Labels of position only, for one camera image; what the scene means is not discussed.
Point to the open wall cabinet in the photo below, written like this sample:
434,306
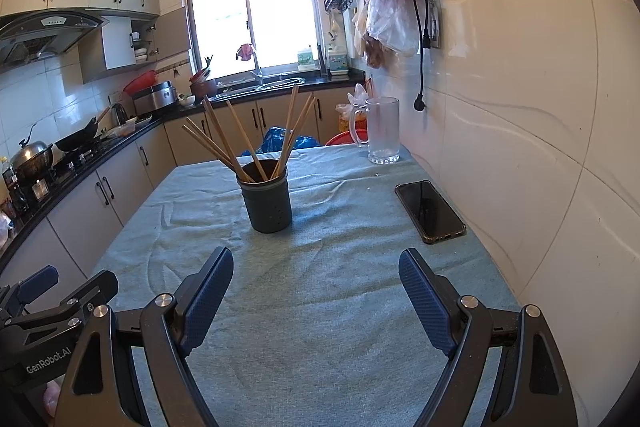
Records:
117,44

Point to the chrome faucet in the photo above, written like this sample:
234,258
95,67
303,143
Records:
257,72

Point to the pink cloth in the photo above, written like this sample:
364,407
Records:
245,51

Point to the steel range hood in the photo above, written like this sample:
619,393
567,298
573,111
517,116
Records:
50,29

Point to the grey-blue table cloth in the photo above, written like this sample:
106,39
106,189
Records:
320,297

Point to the wall socket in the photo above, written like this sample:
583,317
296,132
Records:
435,24

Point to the white plastic container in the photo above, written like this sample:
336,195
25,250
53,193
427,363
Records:
338,59

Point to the green white box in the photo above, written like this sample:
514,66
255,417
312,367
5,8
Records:
305,61

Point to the beige lower kitchen cabinets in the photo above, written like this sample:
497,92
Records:
80,217

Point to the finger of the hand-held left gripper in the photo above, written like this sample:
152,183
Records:
35,282
97,287

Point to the steel kettle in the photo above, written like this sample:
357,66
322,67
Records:
118,114

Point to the glass beer mug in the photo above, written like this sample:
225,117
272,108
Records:
384,132

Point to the person's left hand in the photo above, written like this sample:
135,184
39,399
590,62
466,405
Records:
52,399

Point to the red plastic bowl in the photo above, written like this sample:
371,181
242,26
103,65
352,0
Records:
140,82

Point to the red plastic basin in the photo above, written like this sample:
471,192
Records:
345,138

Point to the blue plastic bag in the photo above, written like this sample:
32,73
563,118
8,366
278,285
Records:
272,139

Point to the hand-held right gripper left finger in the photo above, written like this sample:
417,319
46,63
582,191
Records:
207,302

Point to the silver rice cooker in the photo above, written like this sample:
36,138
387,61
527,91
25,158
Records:
155,97

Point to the brown hanging bag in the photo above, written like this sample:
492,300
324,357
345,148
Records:
377,52

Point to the white plastic bag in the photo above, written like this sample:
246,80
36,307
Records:
392,22

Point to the smartphone in brown case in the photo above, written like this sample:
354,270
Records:
430,212

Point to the steel pot with lid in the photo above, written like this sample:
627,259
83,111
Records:
31,157

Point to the black wok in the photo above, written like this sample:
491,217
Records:
77,137

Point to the gas stove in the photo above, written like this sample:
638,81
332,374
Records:
75,163

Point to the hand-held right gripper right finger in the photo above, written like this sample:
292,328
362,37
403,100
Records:
425,302

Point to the bunch of wooden chopsticks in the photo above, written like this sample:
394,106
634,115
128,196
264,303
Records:
240,147

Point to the orange clear plastic bag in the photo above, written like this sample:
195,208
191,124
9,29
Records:
352,109

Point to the brown cooking pot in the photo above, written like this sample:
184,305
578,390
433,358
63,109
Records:
204,91

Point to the dark grey utensil holder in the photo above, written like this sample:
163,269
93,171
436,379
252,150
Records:
265,204

